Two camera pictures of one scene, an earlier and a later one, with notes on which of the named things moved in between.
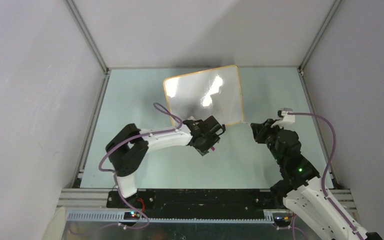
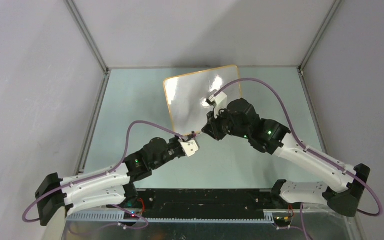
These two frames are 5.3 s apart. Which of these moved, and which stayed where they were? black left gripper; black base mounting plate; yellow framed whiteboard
Moved: black left gripper
Stayed: black base mounting plate; yellow framed whiteboard
